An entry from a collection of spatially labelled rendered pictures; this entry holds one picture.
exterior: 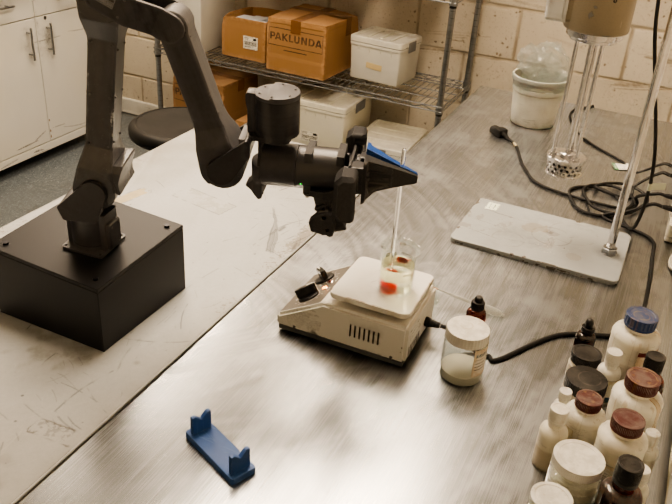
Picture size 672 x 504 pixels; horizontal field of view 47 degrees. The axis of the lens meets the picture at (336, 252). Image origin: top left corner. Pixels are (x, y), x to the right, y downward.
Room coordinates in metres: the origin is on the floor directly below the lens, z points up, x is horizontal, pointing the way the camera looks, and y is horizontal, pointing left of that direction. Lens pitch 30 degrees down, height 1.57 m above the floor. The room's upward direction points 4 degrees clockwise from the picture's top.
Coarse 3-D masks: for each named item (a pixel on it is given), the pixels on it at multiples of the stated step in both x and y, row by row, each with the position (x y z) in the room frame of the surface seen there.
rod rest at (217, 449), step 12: (192, 420) 0.68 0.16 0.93; (204, 420) 0.69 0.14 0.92; (192, 432) 0.68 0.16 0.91; (204, 432) 0.69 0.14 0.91; (216, 432) 0.69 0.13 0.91; (192, 444) 0.67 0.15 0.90; (204, 444) 0.67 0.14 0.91; (216, 444) 0.67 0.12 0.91; (228, 444) 0.67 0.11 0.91; (204, 456) 0.66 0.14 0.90; (216, 456) 0.65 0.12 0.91; (228, 456) 0.65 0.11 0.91; (240, 456) 0.63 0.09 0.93; (216, 468) 0.64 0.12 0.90; (228, 468) 0.63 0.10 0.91; (240, 468) 0.63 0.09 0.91; (252, 468) 0.63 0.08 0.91; (228, 480) 0.62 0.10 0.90; (240, 480) 0.62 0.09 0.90
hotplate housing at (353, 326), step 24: (432, 288) 0.96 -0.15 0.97; (288, 312) 0.92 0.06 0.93; (312, 312) 0.90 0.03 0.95; (336, 312) 0.88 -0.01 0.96; (360, 312) 0.88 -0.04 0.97; (432, 312) 0.96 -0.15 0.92; (312, 336) 0.90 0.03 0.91; (336, 336) 0.88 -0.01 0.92; (360, 336) 0.87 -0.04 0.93; (384, 336) 0.86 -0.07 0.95; (408, 336) 0.85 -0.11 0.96; (384, 360) 0.86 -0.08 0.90
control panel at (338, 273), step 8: (328, 272) 1.02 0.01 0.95; (336, 272) 1.00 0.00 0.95; (344, 272) 0.99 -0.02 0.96; (312, 280) 1.01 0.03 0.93; (336, 280) 0.97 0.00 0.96; (320, 288) 0.96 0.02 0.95; (328, 288) 0.95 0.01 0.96; (296, 296) 0.96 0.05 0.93; (320, 296) 0.92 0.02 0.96; (288, 304) 0.94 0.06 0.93; (296, 304) 0.93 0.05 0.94; (304, 304) 0.92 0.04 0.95
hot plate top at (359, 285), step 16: (352, 272) 0.95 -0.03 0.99; (368, 272) 0.96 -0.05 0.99; (416, 272) 0.97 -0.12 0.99; (336, 288) 0.91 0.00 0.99; (352, 288) 0.91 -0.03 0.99; (368, 288) 0.91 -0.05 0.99; (416, 288) 0.92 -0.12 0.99; (368, 304) 0.87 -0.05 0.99; (384, 304) 0.88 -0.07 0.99; (400, 304) 0.88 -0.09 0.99; (416, 304) 0.88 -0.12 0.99
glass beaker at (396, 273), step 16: (384, 240) 0.93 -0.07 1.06; (400, 240) 0.94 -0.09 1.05; (416, 240) 0.93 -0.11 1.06; (384, 256) 0.90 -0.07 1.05; (400, 256) 0.89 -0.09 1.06; (416, 256) 0.90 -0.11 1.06; (384, 272) 0.90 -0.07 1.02; (400, 272) 0.89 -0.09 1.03; (384, 288) 0.90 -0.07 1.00; (400, 288) 0.89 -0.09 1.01
